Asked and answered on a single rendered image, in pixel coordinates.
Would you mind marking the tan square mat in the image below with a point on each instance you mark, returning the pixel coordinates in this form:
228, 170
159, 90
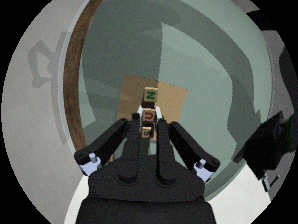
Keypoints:
170, 98

